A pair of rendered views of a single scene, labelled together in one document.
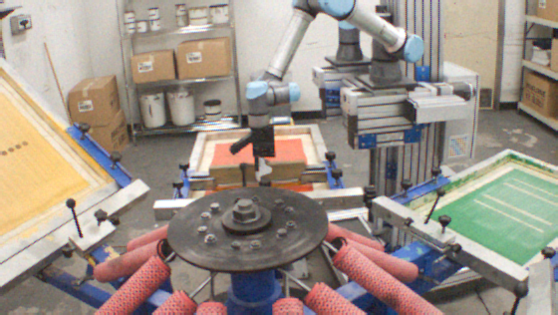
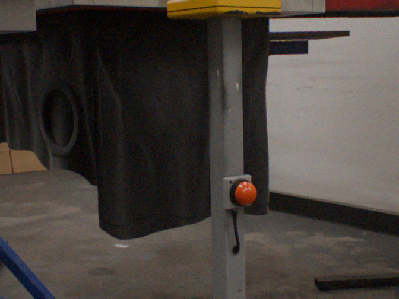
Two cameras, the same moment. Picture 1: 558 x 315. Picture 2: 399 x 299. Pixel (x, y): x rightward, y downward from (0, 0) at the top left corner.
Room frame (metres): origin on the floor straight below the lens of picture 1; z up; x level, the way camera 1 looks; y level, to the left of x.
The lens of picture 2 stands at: (3.30, -0.75, 0.86)
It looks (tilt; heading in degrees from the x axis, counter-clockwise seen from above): 7 degrees down; 144
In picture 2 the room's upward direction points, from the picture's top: 1 degrees counter-clockwise
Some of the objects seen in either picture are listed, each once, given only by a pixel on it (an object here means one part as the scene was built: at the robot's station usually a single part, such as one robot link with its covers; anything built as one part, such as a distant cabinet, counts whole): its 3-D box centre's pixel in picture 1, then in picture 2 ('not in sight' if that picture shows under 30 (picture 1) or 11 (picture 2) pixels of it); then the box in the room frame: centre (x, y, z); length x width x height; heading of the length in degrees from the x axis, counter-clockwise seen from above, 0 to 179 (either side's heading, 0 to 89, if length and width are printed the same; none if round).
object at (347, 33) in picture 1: (349, 28); not in sight; (2.48, -0.41, 1.42); 0.13 x 0.12 x 0.14; 164
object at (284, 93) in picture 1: (281, 93); not in sight; (1.64, -0.02, 1.30); 0.11 x 0.11 x 0.08; 25
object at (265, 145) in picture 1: (262, 141); not in sight; (1.58, 0.06, 1.15); 0.09 x 0.08 x 0.12; 91
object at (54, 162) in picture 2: not in sight; (47, 98); (1.85, -0.09, 0.79); 0.46 x 0.09 x 0.33; 1
